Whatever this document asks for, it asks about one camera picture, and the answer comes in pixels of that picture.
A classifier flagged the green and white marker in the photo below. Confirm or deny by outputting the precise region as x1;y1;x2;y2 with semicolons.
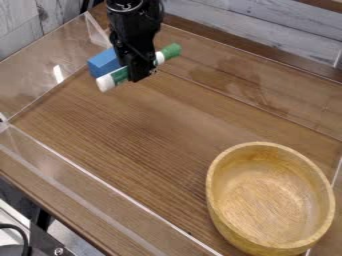
96;43;181;92

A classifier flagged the clear acrylic corner bracket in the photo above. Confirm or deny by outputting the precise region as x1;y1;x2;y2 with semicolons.
84;12;112;49

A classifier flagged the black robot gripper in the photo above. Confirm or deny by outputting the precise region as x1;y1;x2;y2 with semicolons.
105;0;163;82

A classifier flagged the light wooden bowl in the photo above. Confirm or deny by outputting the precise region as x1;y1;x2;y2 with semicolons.
205;142;335;256

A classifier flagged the clear acrylic tray wall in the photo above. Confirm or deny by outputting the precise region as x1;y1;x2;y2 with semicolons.
0;114;221;256

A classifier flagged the black metal table frame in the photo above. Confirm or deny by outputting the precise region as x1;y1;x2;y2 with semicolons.
0;177;76;256

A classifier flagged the black cable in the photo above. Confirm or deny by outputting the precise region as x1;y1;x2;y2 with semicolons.
0;223;32;256

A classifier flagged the blue foam block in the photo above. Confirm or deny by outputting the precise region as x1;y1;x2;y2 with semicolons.
86;48;120;78

